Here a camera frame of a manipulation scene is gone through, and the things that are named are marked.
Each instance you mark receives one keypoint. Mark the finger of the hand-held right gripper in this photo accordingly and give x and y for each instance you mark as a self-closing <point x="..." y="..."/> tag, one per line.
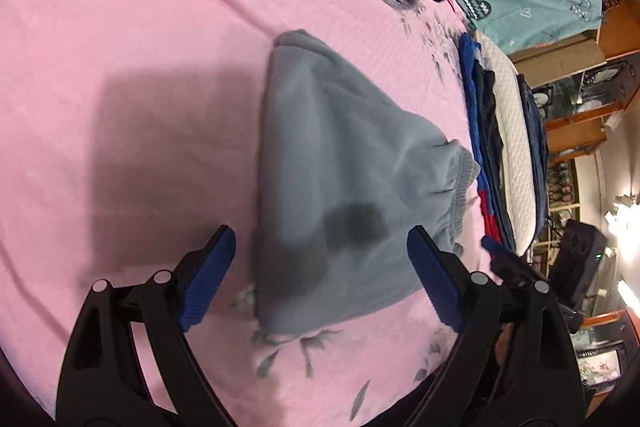
<point x="515" y="269"/>

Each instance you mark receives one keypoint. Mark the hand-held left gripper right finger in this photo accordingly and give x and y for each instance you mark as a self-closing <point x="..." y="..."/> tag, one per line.
<point x="435" y="279"/>

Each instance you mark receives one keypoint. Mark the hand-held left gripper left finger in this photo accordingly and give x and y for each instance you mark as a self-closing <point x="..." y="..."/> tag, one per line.
<point x="207" y="277"/>

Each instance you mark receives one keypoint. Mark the light grey pants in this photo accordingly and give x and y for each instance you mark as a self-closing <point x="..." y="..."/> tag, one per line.
<point x="345" y="167"/>

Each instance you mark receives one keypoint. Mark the dark navy pants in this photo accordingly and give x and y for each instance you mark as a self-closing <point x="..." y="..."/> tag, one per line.
<point x="492" y="147"/>

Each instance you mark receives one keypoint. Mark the blue and red pants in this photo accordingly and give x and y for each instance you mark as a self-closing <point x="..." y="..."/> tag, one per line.
<point x="472" y="107"/>

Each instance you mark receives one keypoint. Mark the stack of folded clothes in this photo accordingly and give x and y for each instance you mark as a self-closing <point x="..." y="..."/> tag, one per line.
<point x="515" y="147"/>

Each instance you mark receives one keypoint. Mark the blue denim jeans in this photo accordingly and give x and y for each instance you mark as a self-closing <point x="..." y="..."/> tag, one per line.
<point x="535" y="132"/>

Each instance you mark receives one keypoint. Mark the wooden display cabinet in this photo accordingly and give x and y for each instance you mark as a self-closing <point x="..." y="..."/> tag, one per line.
<point x="590" y="57"/>

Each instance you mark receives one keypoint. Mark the pink floral bedsheet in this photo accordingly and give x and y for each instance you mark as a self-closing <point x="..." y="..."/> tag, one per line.
<point x="125" y="57"/>

